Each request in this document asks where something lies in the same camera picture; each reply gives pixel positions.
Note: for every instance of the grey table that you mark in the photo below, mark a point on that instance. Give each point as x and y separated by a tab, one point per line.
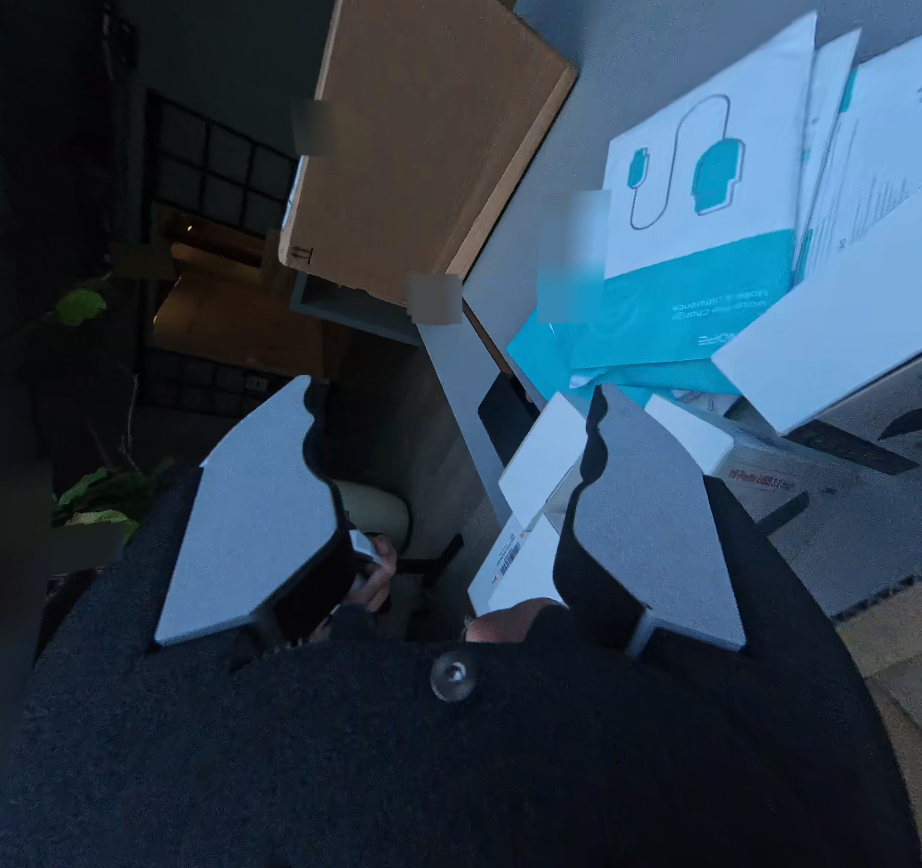
338	313

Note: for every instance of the dark paned window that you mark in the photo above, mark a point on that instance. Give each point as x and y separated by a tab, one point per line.
216	162
202	378

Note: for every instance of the wooden cabinet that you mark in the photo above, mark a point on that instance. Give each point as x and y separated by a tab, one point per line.
216	306

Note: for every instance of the stack of teal white packets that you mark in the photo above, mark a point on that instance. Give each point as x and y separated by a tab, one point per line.
720	284

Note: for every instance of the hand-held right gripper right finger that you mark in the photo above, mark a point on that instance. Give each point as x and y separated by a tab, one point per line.
648	536

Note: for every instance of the person's right hand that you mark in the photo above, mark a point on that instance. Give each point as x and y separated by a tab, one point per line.
504	623

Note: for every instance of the person's left hand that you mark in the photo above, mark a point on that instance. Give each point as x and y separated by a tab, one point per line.
378	580

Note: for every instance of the cardboard box with arrow mark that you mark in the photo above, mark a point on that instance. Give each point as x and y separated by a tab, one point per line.
432	126

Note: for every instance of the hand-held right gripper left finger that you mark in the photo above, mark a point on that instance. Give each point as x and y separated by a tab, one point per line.
252	529

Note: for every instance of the green leafy plant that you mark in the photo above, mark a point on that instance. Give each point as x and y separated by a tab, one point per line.
79	306

